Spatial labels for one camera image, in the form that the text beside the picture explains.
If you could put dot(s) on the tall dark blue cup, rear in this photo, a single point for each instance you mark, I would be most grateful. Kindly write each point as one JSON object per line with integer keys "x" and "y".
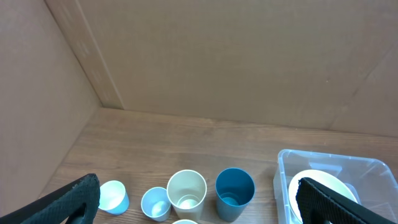
{"x": 235, "y": 189}

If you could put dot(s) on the clear plastic storage bin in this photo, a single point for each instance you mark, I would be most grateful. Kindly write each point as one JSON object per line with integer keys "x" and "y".
{"x": 370, "y": 180}

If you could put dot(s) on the tall beige cup, front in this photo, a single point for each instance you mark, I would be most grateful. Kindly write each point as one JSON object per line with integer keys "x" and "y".
{"x": 184, "y": 221}

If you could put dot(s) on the cream bowl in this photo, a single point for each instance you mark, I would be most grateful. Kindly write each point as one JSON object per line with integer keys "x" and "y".
{"x": 322, "y": 177}

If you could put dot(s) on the small grey cup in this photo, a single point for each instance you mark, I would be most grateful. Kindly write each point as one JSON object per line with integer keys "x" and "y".
{"x": 156, "y": 205}

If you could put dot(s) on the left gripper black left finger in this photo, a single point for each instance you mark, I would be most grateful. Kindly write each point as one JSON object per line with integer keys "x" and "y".
{"x": 76, "y": 202}

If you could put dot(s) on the tall beige cup, rear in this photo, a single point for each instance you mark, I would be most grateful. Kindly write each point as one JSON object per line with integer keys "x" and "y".
{"x": 186, "y": 191}

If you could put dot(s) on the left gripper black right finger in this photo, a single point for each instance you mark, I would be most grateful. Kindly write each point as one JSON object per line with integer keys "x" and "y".
{"x": 320, "y": 204}

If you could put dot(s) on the small light blue cup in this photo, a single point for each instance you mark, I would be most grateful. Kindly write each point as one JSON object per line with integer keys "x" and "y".
{"x": 113, "y": 197}

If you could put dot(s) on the tall beige cup, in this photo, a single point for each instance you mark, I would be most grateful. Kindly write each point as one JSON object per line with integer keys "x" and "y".
{"x": 184, "y": 221}
{"x": 186, "y": 191}

